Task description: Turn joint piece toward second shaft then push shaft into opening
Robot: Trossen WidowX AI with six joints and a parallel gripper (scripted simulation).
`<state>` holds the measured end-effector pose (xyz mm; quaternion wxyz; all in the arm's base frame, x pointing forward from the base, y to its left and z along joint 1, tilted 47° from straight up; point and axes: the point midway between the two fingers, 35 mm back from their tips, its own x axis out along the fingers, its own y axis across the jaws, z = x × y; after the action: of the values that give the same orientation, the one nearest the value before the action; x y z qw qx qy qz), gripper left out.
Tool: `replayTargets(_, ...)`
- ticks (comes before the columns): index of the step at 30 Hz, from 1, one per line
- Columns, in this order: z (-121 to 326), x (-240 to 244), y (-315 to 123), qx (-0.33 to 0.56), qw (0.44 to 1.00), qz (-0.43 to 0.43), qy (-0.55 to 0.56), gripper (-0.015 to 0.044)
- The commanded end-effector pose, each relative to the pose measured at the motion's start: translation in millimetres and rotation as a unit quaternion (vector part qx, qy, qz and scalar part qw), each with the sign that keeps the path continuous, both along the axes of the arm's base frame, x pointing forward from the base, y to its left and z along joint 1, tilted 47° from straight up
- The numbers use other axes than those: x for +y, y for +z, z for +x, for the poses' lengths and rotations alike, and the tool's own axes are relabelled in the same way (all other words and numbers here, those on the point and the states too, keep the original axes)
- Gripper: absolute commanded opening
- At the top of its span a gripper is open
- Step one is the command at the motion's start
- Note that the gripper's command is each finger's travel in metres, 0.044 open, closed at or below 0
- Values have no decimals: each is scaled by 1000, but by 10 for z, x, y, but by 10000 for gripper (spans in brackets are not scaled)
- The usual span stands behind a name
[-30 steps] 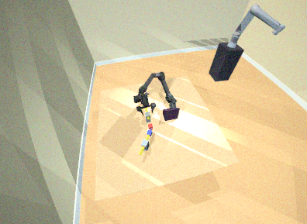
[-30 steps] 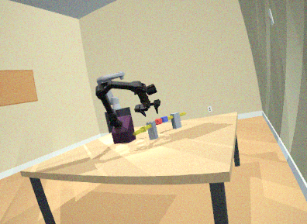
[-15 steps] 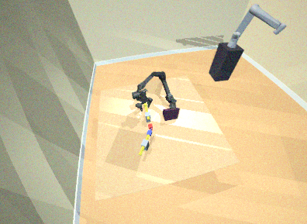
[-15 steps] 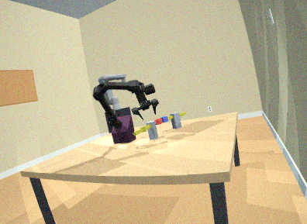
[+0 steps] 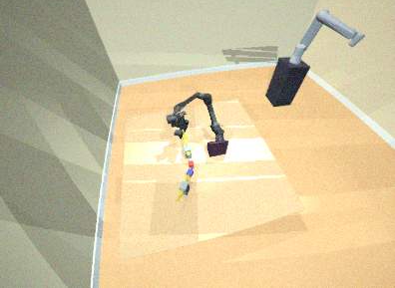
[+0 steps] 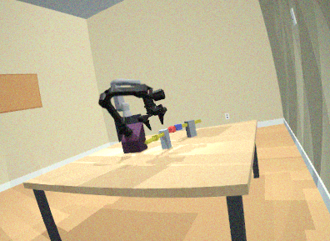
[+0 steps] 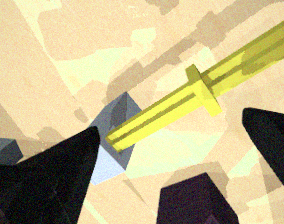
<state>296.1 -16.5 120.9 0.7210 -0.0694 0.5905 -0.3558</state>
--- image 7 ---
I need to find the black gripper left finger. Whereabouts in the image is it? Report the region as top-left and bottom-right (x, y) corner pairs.
(0, 126), (100, 224)

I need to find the olive yellow long bar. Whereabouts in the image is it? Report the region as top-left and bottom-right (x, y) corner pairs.
(88, 20), (284, 185)

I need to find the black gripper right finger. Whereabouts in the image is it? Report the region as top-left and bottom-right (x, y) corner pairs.
(241, 107), (284, 186)

